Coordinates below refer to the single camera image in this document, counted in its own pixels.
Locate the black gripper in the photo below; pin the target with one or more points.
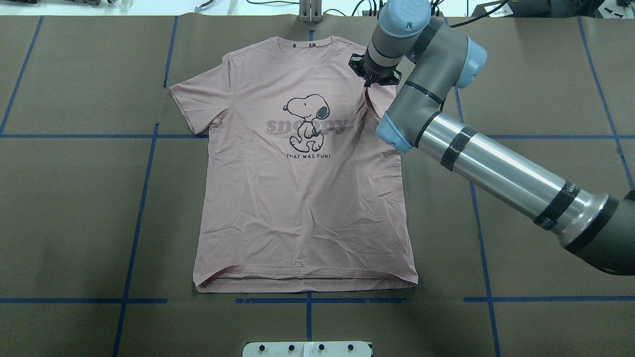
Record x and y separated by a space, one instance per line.
375 78

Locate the pink Snoopy t-shirt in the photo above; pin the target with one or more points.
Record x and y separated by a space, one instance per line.
301 195

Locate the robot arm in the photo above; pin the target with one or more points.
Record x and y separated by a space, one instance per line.
428 58

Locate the blue tape grid lines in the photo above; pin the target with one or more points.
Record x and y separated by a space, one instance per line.
102 187

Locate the aluminium frame post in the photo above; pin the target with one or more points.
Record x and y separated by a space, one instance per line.
310 11

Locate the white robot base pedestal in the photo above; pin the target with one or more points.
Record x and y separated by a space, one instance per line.
309 349

